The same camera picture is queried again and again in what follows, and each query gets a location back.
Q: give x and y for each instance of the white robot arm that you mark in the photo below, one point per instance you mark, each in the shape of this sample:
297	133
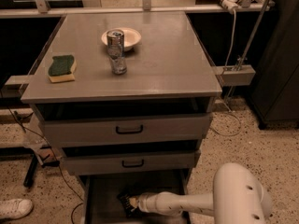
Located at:
237	197

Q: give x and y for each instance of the bottom open grey drawer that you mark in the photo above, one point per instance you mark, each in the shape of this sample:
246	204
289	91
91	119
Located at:
103	207

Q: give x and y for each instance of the middle grey drawer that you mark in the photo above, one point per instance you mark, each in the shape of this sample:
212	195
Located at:
127	163

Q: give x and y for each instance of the top grey drawer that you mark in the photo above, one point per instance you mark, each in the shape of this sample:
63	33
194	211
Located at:
97	132

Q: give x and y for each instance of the grey drawer cabinet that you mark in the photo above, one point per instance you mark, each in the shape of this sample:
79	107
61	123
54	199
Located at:
126	99

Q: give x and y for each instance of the black bar on floor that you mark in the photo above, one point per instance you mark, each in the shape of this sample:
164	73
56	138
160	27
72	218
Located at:
29	178

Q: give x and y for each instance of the white sneaker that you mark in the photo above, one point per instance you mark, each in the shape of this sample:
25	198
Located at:
15	208

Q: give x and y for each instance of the green yellow sponge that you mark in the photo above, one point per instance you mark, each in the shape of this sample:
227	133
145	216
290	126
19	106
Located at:
62	69

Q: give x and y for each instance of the silver drink can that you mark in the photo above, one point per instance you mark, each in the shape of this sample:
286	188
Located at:
115	51

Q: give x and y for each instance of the metal diagonal rod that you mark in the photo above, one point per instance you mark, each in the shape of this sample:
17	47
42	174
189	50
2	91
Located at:
240	62

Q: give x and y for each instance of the grey side bracket block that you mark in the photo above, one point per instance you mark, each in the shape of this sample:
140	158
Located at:
231	77

